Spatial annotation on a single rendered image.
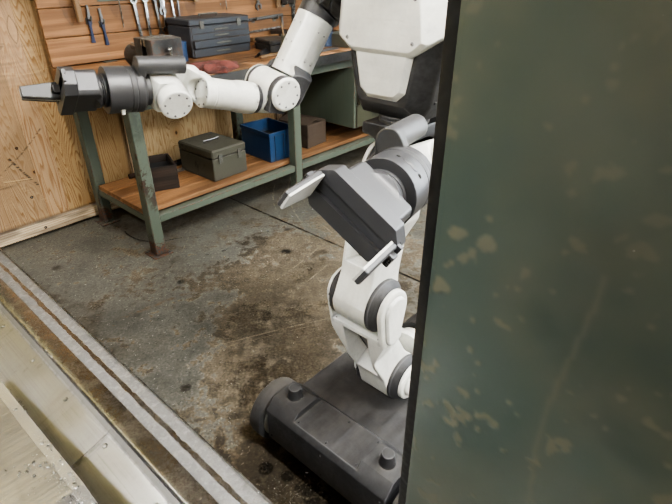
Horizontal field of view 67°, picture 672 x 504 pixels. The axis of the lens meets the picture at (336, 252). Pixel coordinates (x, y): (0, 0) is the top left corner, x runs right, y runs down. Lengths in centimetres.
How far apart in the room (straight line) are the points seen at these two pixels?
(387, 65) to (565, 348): 92
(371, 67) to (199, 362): 138
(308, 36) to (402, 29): 27
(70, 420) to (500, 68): 95
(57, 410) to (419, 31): 96
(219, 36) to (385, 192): 275
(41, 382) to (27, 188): 220
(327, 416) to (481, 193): 140
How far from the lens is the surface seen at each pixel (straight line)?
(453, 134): 22
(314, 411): 160
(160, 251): 285
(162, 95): 109
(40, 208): 331
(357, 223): 55
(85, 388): 89
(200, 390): 199
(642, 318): 22
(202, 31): 318
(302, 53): 125
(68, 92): 105
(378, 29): 110
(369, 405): 165
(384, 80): 112
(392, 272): 128
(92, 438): 100
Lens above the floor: 137
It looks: 30 degrees down
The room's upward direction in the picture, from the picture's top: straight up
